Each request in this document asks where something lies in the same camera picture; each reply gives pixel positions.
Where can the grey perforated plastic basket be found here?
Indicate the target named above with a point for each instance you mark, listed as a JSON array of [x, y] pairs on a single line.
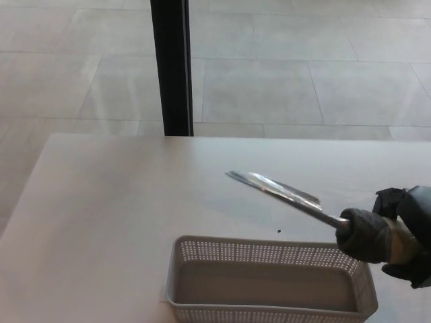
[[256, 257]]

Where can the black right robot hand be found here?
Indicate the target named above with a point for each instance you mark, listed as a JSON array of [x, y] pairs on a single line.
[[417, 208]]

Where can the black vertical frame post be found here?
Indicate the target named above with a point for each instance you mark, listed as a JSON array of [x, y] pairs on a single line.
[[171, 67]]

